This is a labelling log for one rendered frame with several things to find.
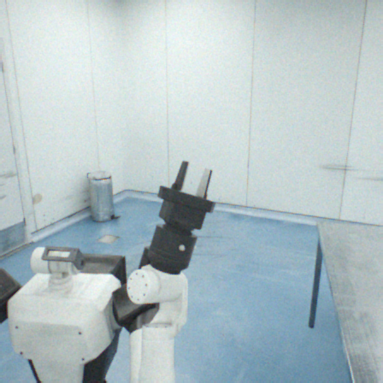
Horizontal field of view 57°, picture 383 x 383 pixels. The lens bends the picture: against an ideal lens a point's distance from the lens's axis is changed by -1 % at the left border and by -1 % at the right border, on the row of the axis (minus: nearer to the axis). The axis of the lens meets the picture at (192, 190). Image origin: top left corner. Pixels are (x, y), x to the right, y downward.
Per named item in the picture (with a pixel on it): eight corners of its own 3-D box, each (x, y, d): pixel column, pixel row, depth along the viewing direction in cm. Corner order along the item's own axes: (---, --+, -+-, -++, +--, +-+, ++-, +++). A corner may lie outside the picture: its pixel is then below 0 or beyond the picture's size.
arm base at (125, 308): (133, 347, 96) (136, 309, 105) (177, 338, 94) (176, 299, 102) (104, 323, 87) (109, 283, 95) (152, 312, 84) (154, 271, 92)
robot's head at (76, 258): (58, 256, 95) (47, 241, 89) (89, 257, 94) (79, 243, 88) (50, 277, 91) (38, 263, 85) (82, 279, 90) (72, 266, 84)
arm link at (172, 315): (161, 269, 70) (158, 342, 67) (190, 270, 77) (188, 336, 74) (138, 269, 74) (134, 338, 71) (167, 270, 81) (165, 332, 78)
